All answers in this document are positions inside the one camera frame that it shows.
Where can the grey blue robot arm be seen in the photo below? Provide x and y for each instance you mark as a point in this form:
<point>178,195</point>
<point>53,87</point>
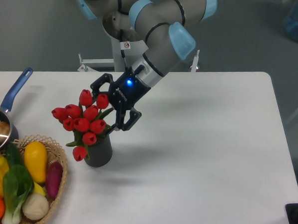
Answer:
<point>198,9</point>

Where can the yellow squash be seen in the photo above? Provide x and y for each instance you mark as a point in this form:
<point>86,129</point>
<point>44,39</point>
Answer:
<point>35,159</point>

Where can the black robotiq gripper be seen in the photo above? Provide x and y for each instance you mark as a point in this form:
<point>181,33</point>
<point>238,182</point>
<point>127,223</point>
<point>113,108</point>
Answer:
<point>127,93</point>

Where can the small yellow pepper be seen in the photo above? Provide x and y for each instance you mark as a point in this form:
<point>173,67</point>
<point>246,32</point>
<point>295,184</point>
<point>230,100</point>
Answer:
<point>4,166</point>

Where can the woven wicker basket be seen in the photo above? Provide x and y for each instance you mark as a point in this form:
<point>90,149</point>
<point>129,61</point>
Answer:
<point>55,153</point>

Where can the green cucumber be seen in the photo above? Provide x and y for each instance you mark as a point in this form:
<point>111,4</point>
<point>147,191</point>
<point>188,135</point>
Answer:
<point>13,155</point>

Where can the green bok choy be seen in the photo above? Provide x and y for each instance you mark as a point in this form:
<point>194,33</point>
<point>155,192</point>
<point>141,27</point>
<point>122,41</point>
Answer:
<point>17,185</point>

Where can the blue handled saucepan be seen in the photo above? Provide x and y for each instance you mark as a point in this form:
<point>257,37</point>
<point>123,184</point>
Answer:
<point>7,104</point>

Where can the red tulip bouquet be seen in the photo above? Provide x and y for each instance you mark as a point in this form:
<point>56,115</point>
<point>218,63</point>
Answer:
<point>85,120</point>

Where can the dark grey ribbed vase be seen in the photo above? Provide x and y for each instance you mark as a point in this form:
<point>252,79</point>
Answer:
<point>100,153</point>

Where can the purple eggplant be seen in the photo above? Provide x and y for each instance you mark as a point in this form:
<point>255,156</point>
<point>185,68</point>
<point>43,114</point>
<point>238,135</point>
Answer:
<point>53,179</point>

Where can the black device at table edge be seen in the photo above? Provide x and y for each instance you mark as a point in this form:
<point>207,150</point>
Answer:
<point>292,213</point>

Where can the white garlic bulb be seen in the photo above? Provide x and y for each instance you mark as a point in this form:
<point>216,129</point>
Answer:
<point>35,206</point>

